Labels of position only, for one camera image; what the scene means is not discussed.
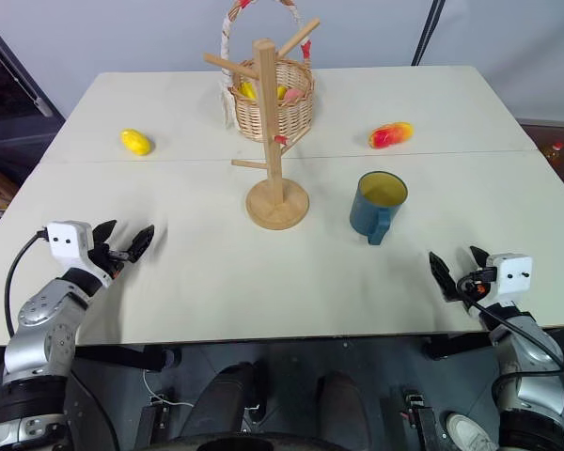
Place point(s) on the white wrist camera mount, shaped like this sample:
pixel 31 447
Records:
pixel 66 239
pixel 512 277

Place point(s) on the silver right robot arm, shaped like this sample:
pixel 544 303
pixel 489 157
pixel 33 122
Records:
pixel 536 390

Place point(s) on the dark rounded shape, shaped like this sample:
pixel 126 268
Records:
pixel 228 404
pixel 343 409

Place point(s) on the red yellow toy mango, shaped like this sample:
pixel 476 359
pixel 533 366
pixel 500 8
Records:
pixel 390 135

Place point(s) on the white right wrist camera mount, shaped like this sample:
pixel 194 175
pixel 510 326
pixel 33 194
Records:
pixel 512 277

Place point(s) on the black table bracket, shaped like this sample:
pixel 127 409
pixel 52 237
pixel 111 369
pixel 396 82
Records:
pixel 122 359

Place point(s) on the silver rod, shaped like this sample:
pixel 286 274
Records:
pixel 23 82

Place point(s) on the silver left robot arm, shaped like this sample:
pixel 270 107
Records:
pixel 42 307

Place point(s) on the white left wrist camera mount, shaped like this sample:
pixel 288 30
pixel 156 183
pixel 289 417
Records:
pixel 66 239

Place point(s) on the small yellow toy fruit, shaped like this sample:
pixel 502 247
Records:
pixel 280 92

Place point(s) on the pink toy peach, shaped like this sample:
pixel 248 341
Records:
pixel 293 95

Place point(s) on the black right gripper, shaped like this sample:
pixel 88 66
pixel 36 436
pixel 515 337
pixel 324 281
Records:
pixel 478 285

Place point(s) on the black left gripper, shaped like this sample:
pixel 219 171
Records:
pixel 107 257

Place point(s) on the yellow toy lemon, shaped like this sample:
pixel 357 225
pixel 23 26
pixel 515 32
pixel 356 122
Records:
pixel 136 142

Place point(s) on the dark framed panel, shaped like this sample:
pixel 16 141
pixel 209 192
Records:
pixel 0 127

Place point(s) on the yellow toy banana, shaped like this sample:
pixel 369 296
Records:
pixel 247 90

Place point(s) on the orange capped bottle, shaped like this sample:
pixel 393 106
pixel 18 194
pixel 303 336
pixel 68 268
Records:
pixel 556 152

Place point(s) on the white shoe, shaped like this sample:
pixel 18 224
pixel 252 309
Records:
pixel 467 432

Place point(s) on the wooden mug tree stand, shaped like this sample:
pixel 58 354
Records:
pixel 277 206

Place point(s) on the black tripod legs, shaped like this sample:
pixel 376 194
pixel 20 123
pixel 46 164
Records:
pixel 425 33

